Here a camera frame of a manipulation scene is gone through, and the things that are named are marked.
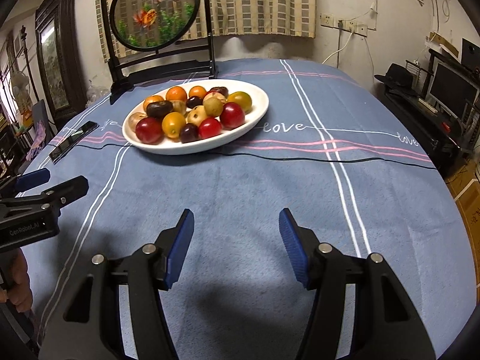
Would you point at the beige small potato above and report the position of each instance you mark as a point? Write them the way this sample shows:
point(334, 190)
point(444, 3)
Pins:
point(213, 107)

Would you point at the dark red plum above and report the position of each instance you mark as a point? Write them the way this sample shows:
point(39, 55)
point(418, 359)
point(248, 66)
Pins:
point(149, 131)

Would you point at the brown kiwi fruit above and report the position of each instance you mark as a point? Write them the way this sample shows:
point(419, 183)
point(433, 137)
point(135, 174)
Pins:
point(179, 106)

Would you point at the brown round longan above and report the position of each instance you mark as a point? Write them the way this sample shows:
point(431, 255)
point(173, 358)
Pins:
point(218, 95)

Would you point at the striped beige curtain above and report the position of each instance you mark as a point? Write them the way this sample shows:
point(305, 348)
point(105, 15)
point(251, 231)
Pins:
point(297, 18)

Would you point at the small tangerine back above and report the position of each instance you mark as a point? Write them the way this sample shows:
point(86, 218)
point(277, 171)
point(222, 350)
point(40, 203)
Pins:
point(197, 91)

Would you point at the goldfish round screen stand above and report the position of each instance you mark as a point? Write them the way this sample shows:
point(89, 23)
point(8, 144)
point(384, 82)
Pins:
point(149, 40)

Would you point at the dark reddish date back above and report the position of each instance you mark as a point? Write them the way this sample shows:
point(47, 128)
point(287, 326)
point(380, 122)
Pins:
point(220, 90)

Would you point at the black smartphone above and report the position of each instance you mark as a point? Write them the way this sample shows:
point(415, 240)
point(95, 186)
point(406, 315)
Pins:
point(70, 141)

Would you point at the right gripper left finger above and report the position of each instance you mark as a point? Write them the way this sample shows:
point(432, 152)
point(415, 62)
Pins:
point(86, 323)

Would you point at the black desk shelf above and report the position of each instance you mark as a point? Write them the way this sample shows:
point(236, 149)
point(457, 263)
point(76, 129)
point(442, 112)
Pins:
point(445, 138)

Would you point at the dark framed painting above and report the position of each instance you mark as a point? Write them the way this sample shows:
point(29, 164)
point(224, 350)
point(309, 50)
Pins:
point(59, 61)

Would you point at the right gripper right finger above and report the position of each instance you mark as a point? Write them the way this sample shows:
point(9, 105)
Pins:
point(386, 324)

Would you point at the small orange tangerine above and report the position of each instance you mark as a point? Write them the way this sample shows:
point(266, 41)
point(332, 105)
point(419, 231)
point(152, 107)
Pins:
point(150, 99)

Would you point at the computer monitor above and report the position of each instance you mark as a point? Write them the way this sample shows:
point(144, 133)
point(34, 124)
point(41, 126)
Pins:
point(452, 91)

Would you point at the pale tan longan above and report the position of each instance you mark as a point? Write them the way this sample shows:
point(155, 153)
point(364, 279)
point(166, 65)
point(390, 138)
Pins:
point(197, 116)

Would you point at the red plum small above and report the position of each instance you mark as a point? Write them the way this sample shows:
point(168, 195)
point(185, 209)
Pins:
point(232, 116)

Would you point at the dark purple grape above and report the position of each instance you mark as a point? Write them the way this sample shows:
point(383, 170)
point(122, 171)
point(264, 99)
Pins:
point(193, 102)
point(189, 133)

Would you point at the black hat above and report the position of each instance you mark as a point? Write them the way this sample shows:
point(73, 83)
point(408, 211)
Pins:
point(396, 77)

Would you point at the red cherry tomato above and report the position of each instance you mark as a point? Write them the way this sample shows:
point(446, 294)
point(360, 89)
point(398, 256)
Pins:
point(210, 127)

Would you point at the left hand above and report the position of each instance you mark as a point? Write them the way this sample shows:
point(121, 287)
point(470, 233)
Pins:
point(19, 292)

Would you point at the blue striped tablecloth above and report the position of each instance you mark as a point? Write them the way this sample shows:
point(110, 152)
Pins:
point(326, 149)

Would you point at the small yellow-green orange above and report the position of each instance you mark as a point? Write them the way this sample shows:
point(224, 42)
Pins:
point(243, 99)

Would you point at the yellow-orange persimmon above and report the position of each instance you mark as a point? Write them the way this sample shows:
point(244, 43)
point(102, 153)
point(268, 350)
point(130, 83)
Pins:
point(172, 125)

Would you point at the wall power strip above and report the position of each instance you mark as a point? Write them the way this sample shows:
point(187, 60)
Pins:
point(351, 26)

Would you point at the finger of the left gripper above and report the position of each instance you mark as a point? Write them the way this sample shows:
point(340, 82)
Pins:
point(59, 195)
point(13, 185)

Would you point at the dark brown date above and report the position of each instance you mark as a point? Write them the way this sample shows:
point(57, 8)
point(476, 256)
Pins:
point(159, 109)

